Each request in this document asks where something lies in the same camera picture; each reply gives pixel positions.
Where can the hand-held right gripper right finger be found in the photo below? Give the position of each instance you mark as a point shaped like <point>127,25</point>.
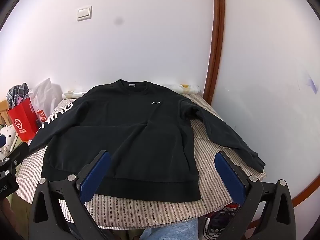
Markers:
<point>228,172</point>

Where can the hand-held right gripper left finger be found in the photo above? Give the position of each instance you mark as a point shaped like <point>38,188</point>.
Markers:
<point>96,172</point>

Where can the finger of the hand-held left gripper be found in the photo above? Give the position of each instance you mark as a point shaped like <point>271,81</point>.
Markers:
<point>19,151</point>

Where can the black sweatshirt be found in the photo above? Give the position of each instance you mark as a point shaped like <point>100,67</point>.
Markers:
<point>120,140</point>

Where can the white patterned cloth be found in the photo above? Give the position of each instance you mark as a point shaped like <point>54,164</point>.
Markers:
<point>7,137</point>

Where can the striped quilted table cover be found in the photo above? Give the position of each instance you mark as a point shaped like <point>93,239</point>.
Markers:
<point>210,155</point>

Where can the red paper bag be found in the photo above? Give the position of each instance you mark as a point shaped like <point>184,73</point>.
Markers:
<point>23,122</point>

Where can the wooden chair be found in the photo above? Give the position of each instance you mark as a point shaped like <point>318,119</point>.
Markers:
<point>3,115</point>

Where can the checked cloth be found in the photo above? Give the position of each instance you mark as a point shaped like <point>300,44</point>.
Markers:
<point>16,93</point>

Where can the white plastic bag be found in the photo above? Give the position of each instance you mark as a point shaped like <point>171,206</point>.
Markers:
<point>46,95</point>

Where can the person's blue jeans leg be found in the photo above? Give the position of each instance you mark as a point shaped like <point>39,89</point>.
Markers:
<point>170,231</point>

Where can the rolled white printed mat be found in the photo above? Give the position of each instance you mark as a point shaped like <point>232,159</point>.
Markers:
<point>190,88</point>

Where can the white door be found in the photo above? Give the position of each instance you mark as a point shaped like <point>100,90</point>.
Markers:
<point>270,67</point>

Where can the brown wooden door frame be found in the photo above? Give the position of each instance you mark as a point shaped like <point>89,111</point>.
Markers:
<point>215,55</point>

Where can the white light switch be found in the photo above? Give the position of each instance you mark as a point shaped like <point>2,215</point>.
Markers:
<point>84,13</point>

